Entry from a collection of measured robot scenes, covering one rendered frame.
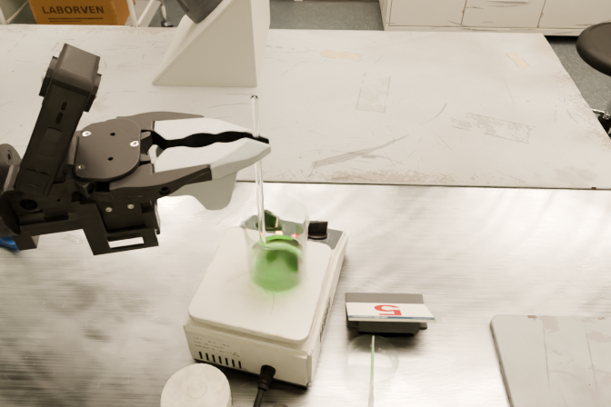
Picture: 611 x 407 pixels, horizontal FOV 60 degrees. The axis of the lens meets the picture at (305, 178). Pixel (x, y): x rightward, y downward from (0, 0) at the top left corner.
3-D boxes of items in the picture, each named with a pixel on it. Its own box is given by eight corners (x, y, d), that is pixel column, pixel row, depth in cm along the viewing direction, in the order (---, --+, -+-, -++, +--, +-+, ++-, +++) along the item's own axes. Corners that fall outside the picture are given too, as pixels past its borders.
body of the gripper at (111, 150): (166, 184, 49) (27, 203, 47) (148, 107, 43) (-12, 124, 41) (167, 247, 43) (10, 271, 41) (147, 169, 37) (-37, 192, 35)
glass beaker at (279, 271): (255, 247, 57) (249, 189, 51) (314, 255, 56) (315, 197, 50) (237, 302, 52) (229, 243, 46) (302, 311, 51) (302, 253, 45)
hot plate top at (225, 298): (228, 229, 59) (227, 223, 59) (334, 250, 57) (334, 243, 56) (185, 319, 51) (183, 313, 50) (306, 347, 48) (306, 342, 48)
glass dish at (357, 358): (357, 402, 53) (358, 391, 51) (335, 354, 56) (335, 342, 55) (405, 382, 54) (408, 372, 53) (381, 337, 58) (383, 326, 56)
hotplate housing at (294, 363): (251, 227, 70) (246, 183, 65) (348, 246, 68) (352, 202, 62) (181, 382, 54) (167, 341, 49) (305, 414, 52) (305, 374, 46)
